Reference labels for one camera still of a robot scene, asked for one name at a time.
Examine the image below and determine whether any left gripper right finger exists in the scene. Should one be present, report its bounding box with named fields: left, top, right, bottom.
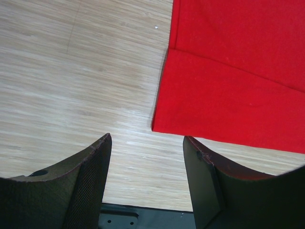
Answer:
left=183, top=136, right=305, bottom=229

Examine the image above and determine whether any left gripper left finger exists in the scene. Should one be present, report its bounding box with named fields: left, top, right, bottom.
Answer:
left=0, top=134, right=112, bottom=229

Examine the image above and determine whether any red t shirt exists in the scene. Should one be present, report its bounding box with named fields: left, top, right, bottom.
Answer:
left=152, top=0, right=305, bottom=153

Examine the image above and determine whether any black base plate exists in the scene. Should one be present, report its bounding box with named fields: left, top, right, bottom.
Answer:
left=98, top=203, right=196, bottom=229

